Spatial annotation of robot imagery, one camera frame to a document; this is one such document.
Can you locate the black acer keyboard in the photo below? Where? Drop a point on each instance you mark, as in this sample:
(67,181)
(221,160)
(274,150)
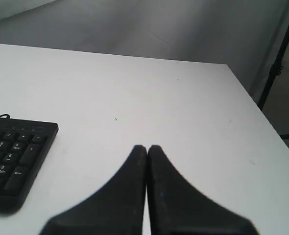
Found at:
(24,145)

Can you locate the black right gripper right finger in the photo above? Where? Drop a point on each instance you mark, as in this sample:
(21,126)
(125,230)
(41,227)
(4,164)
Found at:
(177,208)

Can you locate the black tripod stand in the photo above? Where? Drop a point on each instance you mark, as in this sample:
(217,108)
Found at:
(275,70)

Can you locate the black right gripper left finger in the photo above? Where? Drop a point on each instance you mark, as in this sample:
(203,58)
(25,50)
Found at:
(115,209)

